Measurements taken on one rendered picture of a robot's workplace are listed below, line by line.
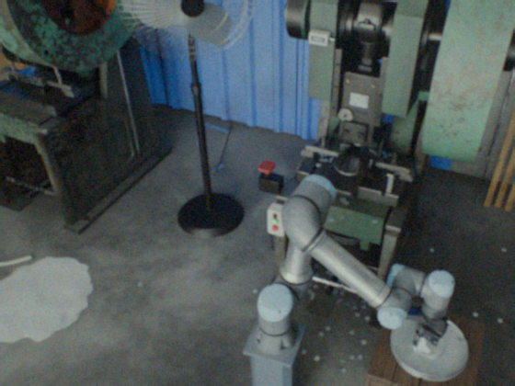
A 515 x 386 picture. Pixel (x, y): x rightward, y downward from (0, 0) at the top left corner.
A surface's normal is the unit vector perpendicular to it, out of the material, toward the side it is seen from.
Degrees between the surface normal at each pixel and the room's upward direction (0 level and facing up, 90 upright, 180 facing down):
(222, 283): 0
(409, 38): 90
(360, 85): 90
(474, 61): 76
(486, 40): 67
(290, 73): 90
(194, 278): 0
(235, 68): 90
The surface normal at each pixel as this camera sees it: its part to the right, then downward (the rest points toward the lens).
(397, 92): -0.37, 0.60
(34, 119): 0.02, -0.76
